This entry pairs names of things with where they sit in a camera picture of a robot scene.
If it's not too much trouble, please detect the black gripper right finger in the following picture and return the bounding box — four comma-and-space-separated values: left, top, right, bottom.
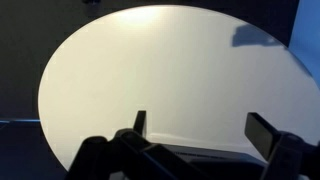
244, 112, 320, 180

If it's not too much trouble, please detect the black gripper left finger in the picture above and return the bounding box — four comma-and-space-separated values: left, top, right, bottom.
64, 110, 208, 180

